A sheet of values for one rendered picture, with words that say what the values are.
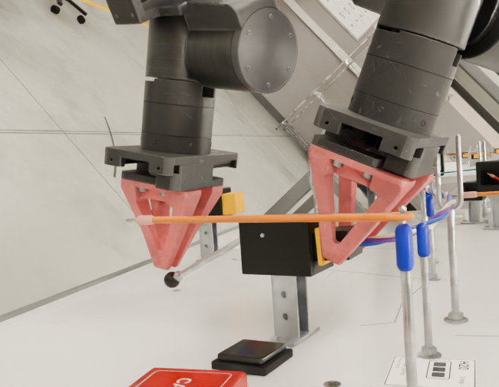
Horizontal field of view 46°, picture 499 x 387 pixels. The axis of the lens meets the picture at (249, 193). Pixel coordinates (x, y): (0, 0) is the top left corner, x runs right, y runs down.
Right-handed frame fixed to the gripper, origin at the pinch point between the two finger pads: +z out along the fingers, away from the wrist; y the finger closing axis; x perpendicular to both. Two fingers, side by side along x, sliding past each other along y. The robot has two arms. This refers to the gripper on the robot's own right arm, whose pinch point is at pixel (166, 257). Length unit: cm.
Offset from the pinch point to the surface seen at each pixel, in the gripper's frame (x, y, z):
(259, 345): -12.3, -6.0, 2.1
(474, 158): 24, 357, 11
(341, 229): -15.4, -1.4, -5.7
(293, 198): 29, 91, 9
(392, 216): -21.7, -13.5, -9.4
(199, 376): -14.9, -17.6, -1.1
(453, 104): 111, 743, -29
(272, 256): -11.0, -2.6, -3.0
